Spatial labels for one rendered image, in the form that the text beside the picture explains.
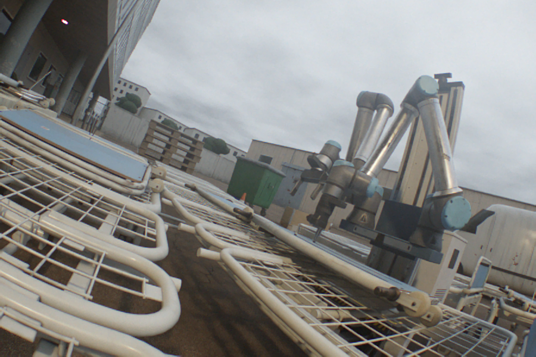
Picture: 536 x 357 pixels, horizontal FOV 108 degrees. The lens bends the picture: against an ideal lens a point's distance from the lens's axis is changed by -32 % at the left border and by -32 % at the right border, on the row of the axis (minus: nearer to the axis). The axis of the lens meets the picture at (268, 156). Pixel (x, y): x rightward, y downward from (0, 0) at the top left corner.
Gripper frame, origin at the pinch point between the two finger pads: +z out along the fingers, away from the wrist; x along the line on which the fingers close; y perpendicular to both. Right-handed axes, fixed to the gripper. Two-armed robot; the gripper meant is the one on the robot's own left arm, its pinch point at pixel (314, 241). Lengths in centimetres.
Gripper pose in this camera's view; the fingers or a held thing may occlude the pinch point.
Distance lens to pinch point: 122.0
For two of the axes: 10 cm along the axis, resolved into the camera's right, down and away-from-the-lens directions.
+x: -7.3, -4.5, -5.2
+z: -4.3, 8.9, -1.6
